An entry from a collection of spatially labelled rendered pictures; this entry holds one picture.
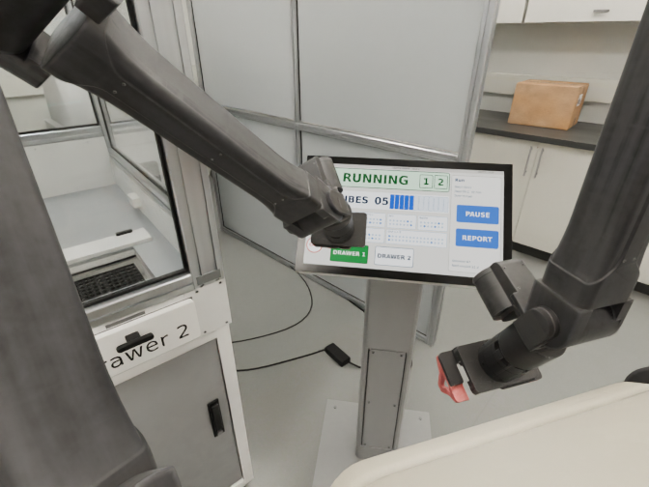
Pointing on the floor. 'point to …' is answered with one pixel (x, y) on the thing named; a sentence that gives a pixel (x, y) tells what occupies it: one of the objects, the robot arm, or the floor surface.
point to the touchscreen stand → (377, 386)
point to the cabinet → (191, 412)
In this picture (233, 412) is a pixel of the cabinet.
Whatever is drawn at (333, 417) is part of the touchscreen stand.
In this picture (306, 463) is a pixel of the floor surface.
